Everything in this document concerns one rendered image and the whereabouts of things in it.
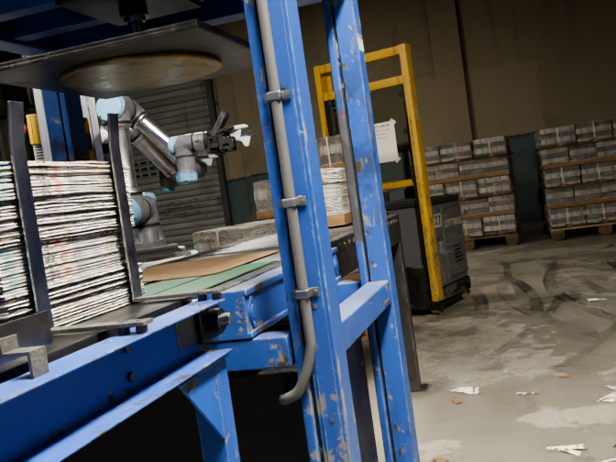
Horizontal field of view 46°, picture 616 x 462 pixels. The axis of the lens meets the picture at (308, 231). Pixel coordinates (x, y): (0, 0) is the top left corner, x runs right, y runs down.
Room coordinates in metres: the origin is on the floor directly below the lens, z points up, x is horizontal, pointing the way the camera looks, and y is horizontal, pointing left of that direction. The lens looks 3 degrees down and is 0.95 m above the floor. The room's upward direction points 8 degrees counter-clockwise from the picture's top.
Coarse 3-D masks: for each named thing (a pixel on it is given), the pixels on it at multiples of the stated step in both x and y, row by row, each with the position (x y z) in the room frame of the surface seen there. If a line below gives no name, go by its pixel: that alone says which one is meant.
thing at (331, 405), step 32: (288, 0) 1.32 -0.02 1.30; (256, 32) 1.32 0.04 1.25; (288, 32) 1.30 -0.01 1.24; (256, 64) 1.32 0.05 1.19; (288, 64) 1.30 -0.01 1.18; (288, 128) 1.31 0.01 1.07; (320, 192) 1.35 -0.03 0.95; (288, 224) 1.32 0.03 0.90; (320, 224) 1.32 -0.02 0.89; (288, 256) 1.32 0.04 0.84; (320, 256) 1.30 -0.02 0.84; (288, 288) 1.32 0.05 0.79; (320, 288) 1.30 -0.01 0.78; (320, 320) 1.31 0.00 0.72; (320, 352) 1.31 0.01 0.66; (320, 384) 1.31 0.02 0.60; (320, 416) 1.31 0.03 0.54; (352, 416) 1.35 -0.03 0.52; (320, 448) 1.32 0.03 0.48; (352, 448) 1.32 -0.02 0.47
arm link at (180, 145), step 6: (174, 138) 2.93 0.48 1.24; (180, 138) 2.93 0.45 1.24; (186, 138) 2.92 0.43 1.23; (168, 144) 2.93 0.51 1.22; (174, 144) 2.92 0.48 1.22; (180, 144) 2.92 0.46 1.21; (186, 144) 2.92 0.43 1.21; (192, 144) 2.91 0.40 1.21; (174, 150) 2.93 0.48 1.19; (180, 150) 2.92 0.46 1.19; (186, 150) 2.92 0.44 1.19; (192, 150) 2.93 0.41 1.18
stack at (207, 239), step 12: (216, 228) 3.90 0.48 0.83; (228, 228) 3.71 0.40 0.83; (240, 228) 3.65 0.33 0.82; (252, 228) 3.68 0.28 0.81; (264, 228) 3.76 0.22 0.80; (192, 240) 3.85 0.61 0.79; (204, 240) 3.80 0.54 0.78; (216, 240) 3.75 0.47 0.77; (228, 240) 3.70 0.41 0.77; (240, 240) 3.66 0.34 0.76; (276, 324) 3.76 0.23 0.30
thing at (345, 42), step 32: (352, 0) 1.88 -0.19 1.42; (352, 32) 1.88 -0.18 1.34; (352, 64) 1.88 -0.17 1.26; (352, 96) 1.89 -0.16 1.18; (352, 128) 1.89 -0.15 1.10; (352, 160) 1.90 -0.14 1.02; (352, 192) 1.89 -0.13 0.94; (384, 224) 1.90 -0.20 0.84; (384, 256) 1.88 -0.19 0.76; (384, 320) 1.88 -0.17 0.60; (384, 352) 1.89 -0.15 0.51; (384, 384) 1.90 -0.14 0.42; (384, 416) 1.89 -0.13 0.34; (384, 448) 1.89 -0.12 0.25; (416, 448) 1.92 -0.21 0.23
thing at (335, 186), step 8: (328, 176) 2.87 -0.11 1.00; (336, 176) 2.86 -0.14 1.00; (344, 176) 2.96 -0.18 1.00; (328, 184) 2.88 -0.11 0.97; (336, 184) 2.93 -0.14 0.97; (344, 184) 2.97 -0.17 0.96; (328, 192) 2.88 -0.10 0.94; (336, 192) 2.87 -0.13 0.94; (344, 192) 2.93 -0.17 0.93; (328, 200) 2.89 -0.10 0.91; (336, 200) 2.88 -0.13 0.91; (344, 200) 2.92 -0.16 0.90; (328, 208) 2.89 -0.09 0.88; (336, 208) 2.88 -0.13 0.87; (344, 208) 2.91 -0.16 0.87
